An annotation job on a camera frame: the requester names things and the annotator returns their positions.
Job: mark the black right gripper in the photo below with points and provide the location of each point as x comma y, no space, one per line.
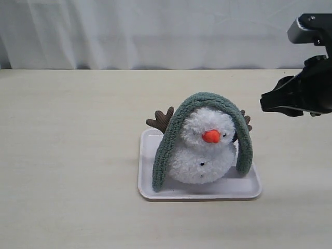
310,90

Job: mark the green knitted scarf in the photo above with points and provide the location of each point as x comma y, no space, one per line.
244,145

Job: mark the white rectangular plastic tray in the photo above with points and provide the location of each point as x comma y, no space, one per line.
230,187

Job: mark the white plush snowman toy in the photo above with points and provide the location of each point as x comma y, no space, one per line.
202,152

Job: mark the white backdrop curtain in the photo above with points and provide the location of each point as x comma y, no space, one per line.
138,35

